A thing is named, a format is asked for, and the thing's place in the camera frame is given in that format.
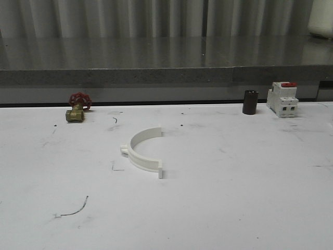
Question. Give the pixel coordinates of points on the white half pipe clamp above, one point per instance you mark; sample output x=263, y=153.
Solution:
x=140, y=161

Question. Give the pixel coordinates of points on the dark brown cylindrical coupling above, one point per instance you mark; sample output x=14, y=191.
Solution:
x=250, y=102

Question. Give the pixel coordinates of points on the brass valve red handwheel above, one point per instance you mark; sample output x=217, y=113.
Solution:
x=80, y=103

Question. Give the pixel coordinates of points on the grey stone counter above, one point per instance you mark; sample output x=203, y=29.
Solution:
x=47, y=71

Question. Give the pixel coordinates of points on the white container background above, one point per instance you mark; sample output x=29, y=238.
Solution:
x=320, y=21

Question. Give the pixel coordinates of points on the white circuit breaker red switch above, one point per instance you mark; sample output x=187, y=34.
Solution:
x=281, y=99

